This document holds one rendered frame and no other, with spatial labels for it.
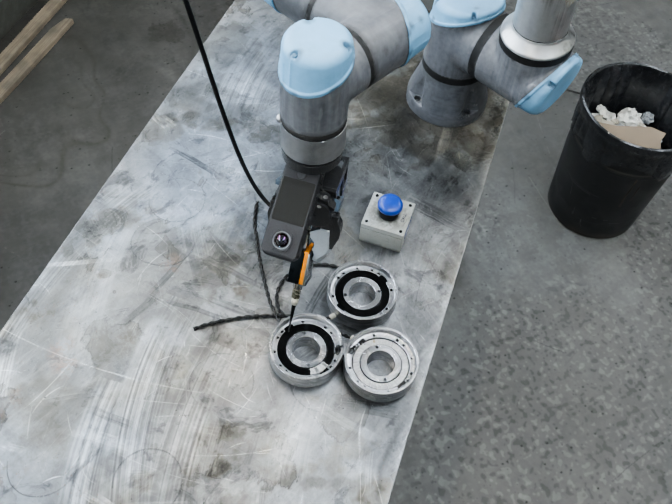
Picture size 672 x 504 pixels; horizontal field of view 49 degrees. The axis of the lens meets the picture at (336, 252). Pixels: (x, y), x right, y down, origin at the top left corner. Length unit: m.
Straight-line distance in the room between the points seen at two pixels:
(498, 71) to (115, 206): 0.66
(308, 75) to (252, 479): 0.53
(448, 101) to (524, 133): 1.25
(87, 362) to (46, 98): 1.67
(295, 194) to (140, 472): 0.42
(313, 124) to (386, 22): 0.13
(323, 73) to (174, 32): 2.13
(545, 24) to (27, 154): 1.76
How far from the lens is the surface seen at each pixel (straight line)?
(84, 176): 2.41
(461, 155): 1.35
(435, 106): 1.37
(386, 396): 1.03
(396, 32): 0.83
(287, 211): 0.87
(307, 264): 0.99
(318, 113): 0.78
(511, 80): 1.24
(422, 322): 1.13
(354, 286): 1.12
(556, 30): 1.19
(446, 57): 1.31
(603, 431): 2.06
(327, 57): 0.75
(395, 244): 1.18
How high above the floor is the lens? 1.77
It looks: 55 degrees down
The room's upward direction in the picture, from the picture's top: 6 degrees clockwise
